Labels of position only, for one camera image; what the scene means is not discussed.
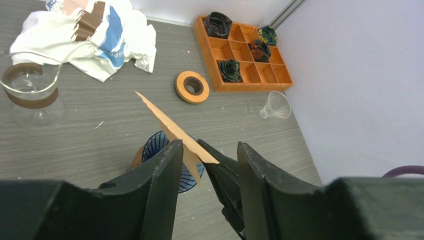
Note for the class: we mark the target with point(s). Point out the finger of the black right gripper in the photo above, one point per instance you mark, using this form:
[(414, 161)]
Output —
[(224, 177)]

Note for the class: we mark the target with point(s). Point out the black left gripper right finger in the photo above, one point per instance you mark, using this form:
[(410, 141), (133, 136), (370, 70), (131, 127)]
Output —
[(277, 205)]

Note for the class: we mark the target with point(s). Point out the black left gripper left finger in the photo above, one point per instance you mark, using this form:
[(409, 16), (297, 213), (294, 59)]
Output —
[(137, 205)]

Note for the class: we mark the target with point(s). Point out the brown paper coffee filter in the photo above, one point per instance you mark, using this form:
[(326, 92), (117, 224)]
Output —
[(193, 153)]

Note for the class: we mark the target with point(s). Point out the blue glass dripper cone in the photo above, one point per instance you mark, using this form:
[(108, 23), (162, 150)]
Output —
[(153, 146)]

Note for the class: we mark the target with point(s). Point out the small glass carafe wood collar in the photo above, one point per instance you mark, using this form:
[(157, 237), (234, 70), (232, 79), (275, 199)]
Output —
[(30, 81)]

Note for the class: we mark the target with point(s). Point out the rolled dark green tie front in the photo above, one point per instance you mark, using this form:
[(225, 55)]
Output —
[(230, 71)]

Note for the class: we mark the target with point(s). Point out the orange wooden compartment tray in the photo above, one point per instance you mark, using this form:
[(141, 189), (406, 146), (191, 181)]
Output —
[(272, 75)]

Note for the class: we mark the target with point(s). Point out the rolled orange floral tie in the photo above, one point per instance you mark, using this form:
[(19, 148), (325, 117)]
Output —
[(260, 51)]

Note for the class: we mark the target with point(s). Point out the rolled green floral tie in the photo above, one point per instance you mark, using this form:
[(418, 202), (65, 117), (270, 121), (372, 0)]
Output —
[(268, 35)]

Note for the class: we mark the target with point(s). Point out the rolled dark tie back left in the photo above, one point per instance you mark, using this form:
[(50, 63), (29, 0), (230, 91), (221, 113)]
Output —
[(217, 25)]

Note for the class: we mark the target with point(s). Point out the crumpled white plastic bag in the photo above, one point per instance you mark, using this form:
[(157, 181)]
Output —
[(95, 36)]

